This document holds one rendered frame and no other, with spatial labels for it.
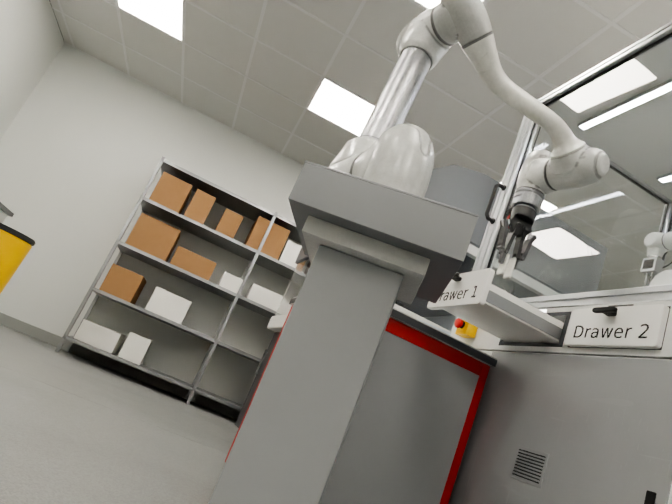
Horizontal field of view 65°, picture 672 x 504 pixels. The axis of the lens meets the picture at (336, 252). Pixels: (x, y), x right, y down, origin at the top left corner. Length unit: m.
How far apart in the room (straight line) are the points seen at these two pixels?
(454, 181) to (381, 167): 1.45
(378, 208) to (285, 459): 0.53
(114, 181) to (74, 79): 1.15
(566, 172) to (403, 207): 0.72
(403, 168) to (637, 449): 0.83
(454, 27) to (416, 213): 0.80
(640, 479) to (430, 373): 0.64
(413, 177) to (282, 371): 0.54
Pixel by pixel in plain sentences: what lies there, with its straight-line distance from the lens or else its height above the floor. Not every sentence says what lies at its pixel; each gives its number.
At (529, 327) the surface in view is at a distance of 1.66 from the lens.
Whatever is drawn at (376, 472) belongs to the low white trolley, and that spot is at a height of 0.29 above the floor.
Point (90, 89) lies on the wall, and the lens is 6.30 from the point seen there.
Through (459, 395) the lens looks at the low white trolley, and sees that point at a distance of 1.79.
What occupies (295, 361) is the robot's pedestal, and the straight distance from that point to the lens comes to 1.12.
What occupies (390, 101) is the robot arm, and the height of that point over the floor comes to 1.28.
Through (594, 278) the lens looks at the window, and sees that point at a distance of 1.75.
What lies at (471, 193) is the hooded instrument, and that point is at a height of 1.64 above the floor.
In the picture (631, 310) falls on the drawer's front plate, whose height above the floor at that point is 0.91.
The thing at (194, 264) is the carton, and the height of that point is 1.19.
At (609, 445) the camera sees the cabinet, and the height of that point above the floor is 0.57.
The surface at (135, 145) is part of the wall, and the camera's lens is 6.02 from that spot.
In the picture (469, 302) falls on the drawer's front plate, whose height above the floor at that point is 0.82.
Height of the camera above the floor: 0.39
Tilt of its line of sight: 16 degrees up
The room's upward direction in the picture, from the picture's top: 23 degrees clockwise
